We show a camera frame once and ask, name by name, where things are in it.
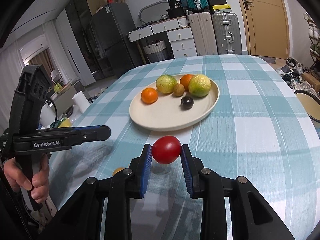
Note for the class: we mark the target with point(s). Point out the silver suitcase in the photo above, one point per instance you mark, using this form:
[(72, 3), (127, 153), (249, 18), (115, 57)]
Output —
[(227, 33)]

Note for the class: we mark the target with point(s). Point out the teal checkered tablecloth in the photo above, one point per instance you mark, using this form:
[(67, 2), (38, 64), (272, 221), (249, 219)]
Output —
[(258, 129)]

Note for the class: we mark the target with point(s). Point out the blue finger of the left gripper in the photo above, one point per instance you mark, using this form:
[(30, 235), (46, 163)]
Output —
[(91, 135), (85, 127)]

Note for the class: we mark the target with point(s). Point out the wooden door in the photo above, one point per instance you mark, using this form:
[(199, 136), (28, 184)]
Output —
[(266, 27)]

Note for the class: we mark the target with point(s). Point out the dark plum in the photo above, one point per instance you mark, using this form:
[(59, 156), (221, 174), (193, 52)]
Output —
[(187, 102)]

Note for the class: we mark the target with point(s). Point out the round black-rimmed stool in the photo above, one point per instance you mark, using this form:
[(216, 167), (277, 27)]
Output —
[(310, 104)]

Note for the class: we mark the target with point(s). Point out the green guava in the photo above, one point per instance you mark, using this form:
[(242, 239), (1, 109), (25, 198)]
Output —
[(199, 85)]

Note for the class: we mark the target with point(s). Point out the small yellow fruit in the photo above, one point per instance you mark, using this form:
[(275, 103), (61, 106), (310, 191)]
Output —
[(119, 169)]

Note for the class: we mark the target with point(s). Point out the red tomato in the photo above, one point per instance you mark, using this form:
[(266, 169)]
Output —
[(166, 150)]

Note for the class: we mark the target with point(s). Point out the white drawer desk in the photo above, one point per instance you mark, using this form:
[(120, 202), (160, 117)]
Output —
[(176, 34)]

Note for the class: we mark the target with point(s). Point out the yellow-green guava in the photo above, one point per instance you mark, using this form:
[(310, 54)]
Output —
[(165, 84)]

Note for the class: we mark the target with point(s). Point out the cream round plate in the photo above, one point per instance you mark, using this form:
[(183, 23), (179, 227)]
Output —
[(167, 113)]

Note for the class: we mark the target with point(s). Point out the brown kiwi fruit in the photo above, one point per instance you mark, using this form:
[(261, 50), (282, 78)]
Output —
[(178, 90)]

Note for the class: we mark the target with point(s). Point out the black refrigerator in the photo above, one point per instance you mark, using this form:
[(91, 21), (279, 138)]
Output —
[(111, 26)]

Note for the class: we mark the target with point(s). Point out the woven laundry basket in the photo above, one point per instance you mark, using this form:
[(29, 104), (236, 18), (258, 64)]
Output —
[(156, 51)]

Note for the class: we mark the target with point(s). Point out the large orange mandarin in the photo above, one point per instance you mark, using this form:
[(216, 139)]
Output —
[(149, 95)]

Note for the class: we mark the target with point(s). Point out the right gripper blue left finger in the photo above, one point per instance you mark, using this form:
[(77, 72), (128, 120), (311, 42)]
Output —
[(138, 173)]

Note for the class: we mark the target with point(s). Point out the white paper towel roll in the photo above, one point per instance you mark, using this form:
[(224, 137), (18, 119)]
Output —
[(81, 101)]

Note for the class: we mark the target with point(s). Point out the small orange mandarin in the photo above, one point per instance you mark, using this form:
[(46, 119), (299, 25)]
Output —
[(185, 79)]

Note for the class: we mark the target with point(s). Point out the beige suitcase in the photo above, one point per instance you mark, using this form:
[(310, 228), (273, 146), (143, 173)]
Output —
[(203, 33)]

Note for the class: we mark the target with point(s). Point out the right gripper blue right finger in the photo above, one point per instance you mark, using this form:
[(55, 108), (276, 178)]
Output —
[(193, 169)]

